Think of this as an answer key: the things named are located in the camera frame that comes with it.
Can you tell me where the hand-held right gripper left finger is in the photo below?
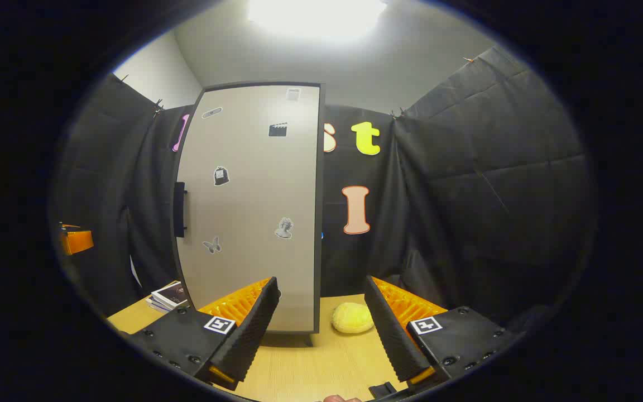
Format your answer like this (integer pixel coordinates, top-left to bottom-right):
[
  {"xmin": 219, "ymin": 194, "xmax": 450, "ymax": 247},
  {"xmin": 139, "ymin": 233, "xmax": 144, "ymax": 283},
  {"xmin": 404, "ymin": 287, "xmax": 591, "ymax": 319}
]
[{"xmin": 118, "ymin": 276, "xmax": 281, "ymax": 391}]

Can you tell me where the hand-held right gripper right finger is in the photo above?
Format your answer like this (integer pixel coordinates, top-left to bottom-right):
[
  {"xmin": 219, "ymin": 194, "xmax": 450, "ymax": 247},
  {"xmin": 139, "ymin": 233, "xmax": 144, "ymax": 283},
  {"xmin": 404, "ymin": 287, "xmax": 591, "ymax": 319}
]
[{"xmin": 363, "ymin": 275, "xmax": 523, "ymax": 391}]

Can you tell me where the black cabinet door handle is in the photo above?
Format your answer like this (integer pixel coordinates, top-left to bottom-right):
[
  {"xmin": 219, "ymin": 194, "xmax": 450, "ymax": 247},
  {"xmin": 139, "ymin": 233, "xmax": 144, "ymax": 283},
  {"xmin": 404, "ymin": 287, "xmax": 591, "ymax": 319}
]
[{"xmin": 173, "ymin": 181, "xmax": 188, "ymax": 238}]

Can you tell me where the grey cabinet door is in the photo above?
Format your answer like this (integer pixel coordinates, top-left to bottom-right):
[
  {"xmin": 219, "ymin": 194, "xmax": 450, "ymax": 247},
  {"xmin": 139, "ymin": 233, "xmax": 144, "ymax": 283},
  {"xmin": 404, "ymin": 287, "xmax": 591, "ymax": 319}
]
[{"xmin": 175, "ymin": 85, "xmax": 321, "ymax": 334}]

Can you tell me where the yellow sponge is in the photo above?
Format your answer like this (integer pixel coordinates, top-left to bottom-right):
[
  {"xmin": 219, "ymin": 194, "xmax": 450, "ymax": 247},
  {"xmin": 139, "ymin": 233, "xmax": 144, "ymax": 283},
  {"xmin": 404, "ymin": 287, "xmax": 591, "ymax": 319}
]
[{"xmin": 332, "ymin": 302, "xmax": 375, "ymax": 334}]

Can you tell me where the white book portrait cover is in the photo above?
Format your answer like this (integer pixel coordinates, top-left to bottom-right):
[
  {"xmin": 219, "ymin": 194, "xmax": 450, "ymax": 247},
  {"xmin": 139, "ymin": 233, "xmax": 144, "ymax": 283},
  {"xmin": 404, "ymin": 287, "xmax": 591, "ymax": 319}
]
[{"xmin": 151, "ymin": 281, "xmax": 189, "ymax": 308}]

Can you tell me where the black backdrop cloth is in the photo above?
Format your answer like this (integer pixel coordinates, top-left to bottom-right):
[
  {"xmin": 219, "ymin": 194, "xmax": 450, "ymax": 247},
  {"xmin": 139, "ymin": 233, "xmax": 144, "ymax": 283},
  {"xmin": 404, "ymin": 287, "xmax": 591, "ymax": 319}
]
[{"xmin": 54, "ymin": 47, "xmax": 598, "ymax": 336}]

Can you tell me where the ceiling light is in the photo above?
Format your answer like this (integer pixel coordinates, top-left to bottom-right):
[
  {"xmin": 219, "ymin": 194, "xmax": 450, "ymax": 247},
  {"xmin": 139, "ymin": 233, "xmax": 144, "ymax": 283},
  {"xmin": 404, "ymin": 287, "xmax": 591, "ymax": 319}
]
[{"xmin": 248, "ymin": 0, "xmax": 388, "ymax": 42}]

